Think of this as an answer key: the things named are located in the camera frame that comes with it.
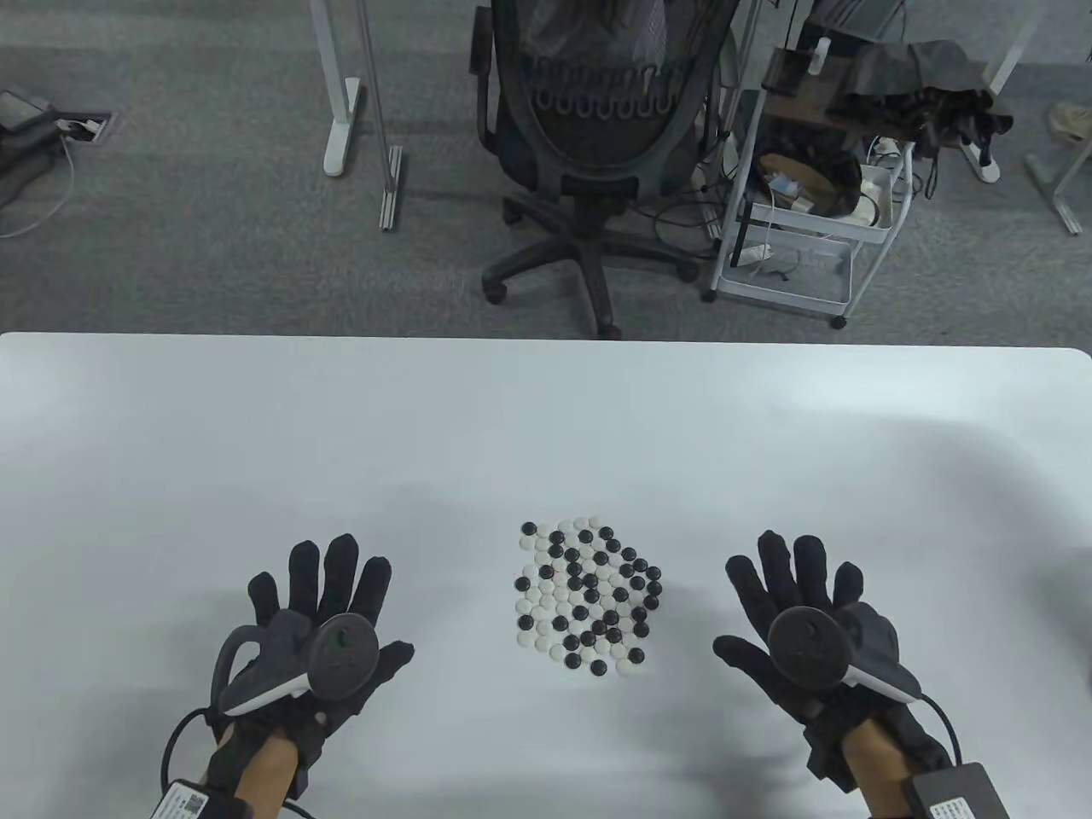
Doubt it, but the person's left hand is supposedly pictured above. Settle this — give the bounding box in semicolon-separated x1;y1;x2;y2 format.
205;534;415;799

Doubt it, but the person's right hand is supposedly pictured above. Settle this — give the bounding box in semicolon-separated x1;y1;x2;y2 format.
713;530;952;781

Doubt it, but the pile of mixed go stones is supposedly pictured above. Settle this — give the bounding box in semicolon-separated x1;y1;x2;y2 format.
514;516;665;679

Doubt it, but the person's left forearm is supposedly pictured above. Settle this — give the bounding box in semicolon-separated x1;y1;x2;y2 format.
200;735;301;819

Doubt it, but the dark grey left hand controller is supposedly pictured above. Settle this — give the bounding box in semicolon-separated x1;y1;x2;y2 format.
212;611;382;717

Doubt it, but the grey white right hand controller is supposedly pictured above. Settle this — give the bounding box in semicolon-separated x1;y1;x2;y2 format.
768;601;923;703

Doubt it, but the black left wrist sensor box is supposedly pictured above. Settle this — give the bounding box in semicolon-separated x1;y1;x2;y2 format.
154;779;250;819

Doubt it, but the black wrist sensor box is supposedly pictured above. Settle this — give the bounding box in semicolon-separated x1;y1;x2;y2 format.
904;762;1018;819
154;779;250;819

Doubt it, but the black right wrist sensor box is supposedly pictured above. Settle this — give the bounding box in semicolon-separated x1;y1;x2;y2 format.
904;762;1018;819

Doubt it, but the white wheeled utility cart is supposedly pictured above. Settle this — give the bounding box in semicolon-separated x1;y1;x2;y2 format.
702;43;918;332

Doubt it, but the white power adapter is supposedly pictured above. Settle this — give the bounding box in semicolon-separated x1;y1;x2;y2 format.
857;162;897;229

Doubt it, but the black and tan bag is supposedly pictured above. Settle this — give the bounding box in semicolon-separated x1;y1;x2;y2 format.
755;128;864;218

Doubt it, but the grey desk leg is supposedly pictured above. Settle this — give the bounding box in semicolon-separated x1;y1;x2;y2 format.
1024;141;1092;237

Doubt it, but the black mesh office chair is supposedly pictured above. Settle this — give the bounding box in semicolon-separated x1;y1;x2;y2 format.
468;0;741;340

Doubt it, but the black phone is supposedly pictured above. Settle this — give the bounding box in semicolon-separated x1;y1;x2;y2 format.
762;49;811;93

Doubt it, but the black crumpled cloth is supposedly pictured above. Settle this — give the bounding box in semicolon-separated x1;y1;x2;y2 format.
832;40;1016;171

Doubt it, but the floor socket box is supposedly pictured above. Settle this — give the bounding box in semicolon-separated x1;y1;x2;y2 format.
55;109;116;144

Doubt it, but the beige shoe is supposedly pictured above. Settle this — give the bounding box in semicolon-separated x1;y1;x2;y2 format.
1048;101;1092;142

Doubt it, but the white slanted desk leg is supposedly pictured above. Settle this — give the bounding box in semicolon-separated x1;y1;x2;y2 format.
955;0;1037;184

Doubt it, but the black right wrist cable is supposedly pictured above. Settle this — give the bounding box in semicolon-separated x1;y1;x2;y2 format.
917;691;969;769

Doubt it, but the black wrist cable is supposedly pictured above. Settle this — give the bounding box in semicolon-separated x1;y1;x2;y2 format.
160;706;224;794
917;691;969;769

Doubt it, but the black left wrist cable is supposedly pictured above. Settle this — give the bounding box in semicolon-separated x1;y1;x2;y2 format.
160;706;224;794

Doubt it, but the aluminium profile post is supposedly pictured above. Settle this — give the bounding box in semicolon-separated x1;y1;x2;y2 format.
354;0;404;231

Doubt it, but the white floor cable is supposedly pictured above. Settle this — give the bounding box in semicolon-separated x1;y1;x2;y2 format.
0;141;76;238

